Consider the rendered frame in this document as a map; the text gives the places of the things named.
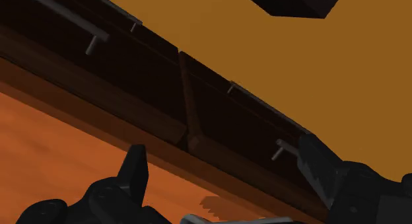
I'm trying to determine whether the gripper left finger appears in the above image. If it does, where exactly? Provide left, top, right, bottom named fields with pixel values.
left=15, top=143, right=172, bottom=224

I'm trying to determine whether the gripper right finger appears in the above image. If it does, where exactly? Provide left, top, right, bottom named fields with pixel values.
left=296, top=133, right=412, bottom=224

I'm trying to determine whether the dark brown drawer cabinet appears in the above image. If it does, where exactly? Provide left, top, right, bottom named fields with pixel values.
left=0, top=0, right=332, bottom=224

